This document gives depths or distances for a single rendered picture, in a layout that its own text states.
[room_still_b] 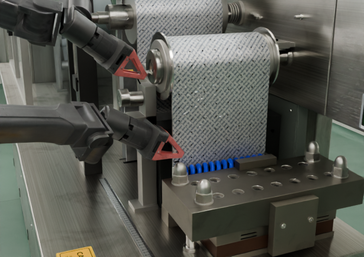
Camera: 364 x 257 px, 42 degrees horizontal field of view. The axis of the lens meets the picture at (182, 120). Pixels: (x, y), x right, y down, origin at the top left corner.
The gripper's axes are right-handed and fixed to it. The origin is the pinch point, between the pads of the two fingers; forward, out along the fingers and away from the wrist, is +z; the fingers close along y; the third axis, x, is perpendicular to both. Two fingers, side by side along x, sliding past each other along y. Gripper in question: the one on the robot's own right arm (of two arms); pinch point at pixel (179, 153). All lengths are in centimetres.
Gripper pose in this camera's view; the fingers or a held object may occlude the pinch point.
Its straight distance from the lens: 104.4
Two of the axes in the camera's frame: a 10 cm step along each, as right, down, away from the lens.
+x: 4.7, -8.8, -0.7
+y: 3.8, 2.7, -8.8
